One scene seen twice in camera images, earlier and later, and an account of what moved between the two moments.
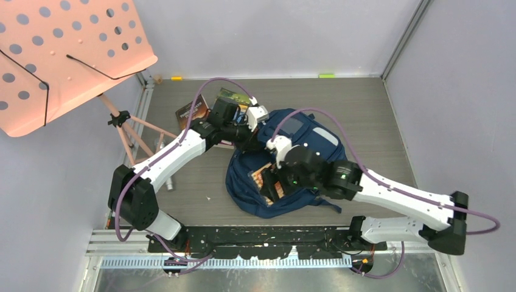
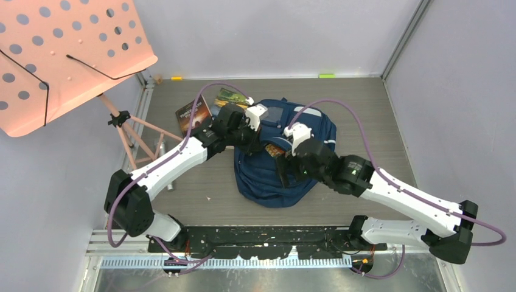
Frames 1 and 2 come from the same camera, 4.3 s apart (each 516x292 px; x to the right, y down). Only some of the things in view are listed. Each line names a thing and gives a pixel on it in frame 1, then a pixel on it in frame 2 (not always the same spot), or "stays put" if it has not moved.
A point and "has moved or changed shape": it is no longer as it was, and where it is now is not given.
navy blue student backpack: [304, 129] has moved or changed shape
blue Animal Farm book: [240, 98] stays put
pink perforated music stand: [55, 53] stays put
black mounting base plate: [263, 242] stays put
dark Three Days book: [200, 110] stays put
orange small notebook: [257, 177] -> [274, 151]
